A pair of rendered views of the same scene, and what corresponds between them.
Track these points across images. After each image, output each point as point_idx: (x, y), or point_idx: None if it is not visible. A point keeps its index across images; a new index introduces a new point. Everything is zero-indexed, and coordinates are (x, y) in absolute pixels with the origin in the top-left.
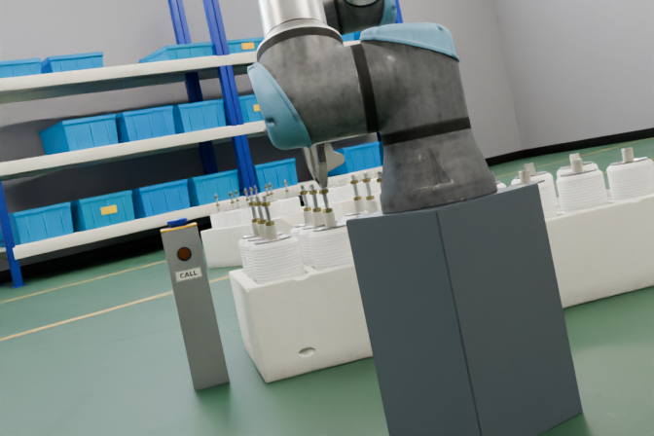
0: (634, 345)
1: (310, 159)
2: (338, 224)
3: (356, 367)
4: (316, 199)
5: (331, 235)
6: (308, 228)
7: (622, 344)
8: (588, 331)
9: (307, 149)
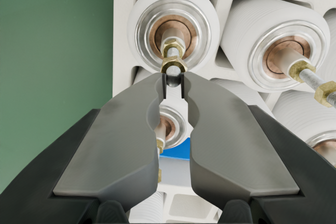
0: (3, 111)
1: (198, 122)
2: (185, 59)
3: None
4: (310, 85)
5: (129, 16)
6: (275, 26)
7: (10, 110)
8: (55, 118)
9: (226, 162)
